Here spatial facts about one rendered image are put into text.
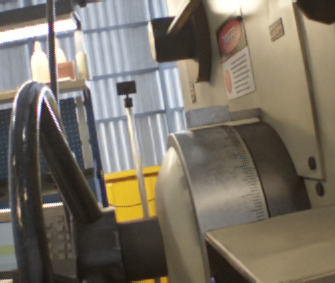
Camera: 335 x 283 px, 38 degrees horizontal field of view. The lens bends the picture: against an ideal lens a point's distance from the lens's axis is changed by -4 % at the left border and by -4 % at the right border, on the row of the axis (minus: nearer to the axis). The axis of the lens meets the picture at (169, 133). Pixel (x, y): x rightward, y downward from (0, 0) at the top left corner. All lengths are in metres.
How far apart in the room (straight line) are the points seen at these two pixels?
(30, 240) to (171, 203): 0.16
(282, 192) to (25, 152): 0.22
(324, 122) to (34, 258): 0.23
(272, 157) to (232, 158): 0.04
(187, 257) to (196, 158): 0.09
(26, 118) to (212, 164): 0.16
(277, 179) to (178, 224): 0.10
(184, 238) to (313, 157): 0.13
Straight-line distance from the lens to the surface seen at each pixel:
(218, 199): 0.43
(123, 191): 3.09
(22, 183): 0.37
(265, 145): 0.48
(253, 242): 0.30
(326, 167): 0.41
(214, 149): 0.47
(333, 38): 0.36
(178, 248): 0.46
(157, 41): 0.75
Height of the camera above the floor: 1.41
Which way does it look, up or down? level
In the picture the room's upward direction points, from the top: 9 degrees counter-clockwise
